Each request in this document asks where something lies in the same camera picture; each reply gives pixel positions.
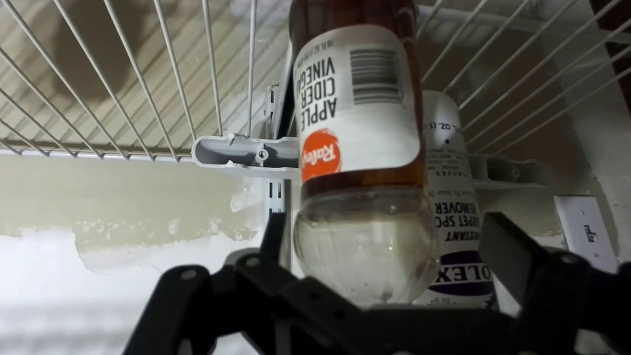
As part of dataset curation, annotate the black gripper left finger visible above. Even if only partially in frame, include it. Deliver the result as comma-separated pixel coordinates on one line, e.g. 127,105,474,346
123,214,344,355

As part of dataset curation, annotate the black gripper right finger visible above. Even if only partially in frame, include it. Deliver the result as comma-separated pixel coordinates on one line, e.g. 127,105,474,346
480,212,631,355

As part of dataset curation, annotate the brown apple cider vinegar bottle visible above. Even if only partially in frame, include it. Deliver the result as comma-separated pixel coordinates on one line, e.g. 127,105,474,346
291,0,439,306

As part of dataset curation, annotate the white spot remover bottle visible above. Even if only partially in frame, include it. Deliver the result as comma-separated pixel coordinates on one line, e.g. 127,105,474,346
417,91,496,308

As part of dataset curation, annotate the white wall outlet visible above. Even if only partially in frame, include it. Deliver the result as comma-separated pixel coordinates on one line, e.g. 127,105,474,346
555,196,618,273

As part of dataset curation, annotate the white wire shelf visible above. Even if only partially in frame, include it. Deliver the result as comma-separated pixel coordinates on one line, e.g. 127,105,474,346
0,0,630,190

